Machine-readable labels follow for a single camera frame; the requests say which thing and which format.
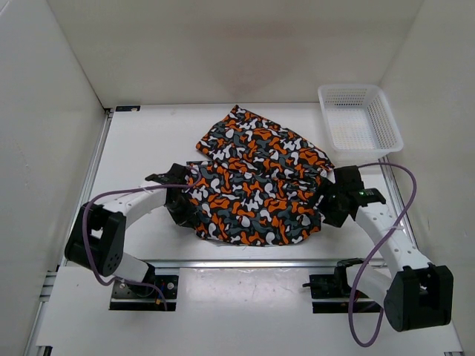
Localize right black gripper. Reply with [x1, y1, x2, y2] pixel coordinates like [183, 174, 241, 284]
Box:
[304, 178, 348, 228]

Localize orange camouflage shorts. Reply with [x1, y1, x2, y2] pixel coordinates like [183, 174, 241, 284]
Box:
[186, 105, 334, 247]

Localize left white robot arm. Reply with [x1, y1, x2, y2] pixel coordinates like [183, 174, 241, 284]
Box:
[65, 164, 201, 297]

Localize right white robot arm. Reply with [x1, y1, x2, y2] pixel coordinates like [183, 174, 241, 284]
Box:
[317, 165, 453, 332]

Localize white plastic basket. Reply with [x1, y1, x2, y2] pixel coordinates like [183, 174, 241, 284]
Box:
[318, 84, 404, 165]

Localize front aluminium rail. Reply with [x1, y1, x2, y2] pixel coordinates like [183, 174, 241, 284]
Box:
[150, 259, 338, 268]

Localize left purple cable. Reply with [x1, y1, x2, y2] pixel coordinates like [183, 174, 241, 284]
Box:
[82, 165, 203, 312]

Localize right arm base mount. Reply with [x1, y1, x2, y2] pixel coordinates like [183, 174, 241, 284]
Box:
[302, 274, 381, 314]

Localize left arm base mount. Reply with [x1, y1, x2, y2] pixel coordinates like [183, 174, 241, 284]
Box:
[109, 268, 179, 312]

